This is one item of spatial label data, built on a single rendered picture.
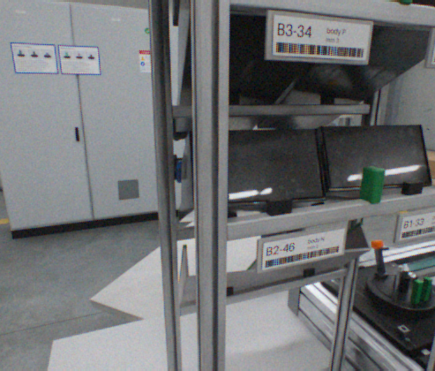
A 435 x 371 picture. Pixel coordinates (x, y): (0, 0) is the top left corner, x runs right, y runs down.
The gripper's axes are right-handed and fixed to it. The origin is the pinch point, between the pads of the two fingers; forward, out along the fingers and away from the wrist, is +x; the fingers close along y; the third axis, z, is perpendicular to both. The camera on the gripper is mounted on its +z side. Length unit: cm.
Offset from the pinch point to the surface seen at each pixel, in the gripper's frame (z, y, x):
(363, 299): -18.6, 33.2, 22.1
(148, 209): -224, -28, -195
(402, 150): 24.4, 18.5, 22.9
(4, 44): -61, -139, -257
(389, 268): -24, 48, 13
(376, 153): 24.3, 15.0, 23.0
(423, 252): -28, 66, 7
